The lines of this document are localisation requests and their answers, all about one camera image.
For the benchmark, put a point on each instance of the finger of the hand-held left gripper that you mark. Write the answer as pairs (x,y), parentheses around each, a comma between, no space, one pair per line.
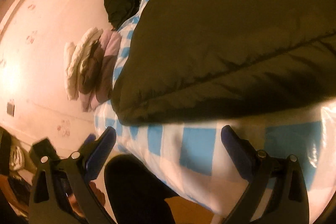
(90,138)

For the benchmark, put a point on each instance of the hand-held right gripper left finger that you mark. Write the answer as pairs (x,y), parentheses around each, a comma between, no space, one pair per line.
(101,153)

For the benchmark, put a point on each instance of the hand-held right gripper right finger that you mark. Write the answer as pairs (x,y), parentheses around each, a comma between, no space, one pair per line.
(236,149)

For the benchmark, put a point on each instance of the dark green padded jacket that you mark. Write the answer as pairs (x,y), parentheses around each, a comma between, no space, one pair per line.
(223,43)

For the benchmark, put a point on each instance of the pink brown folded clothes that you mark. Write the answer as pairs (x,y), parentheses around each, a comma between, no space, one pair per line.
(105,69)

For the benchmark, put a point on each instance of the white folded clothes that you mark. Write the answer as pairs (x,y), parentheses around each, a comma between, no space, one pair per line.
(74,66)

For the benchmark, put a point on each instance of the white striped object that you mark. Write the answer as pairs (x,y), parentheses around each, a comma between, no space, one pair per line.
(17,158)

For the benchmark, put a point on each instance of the black bag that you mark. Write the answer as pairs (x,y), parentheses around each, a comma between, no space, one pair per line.
(5,150)

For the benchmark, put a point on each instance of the blue white checked bed cover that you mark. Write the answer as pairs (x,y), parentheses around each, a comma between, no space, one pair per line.
(197,145)

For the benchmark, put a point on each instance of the person's dark trouser leg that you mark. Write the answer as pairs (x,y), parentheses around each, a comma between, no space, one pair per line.
(131,187)

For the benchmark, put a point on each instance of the grey wall plate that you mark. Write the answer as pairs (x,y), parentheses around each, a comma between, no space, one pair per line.
(10,108)

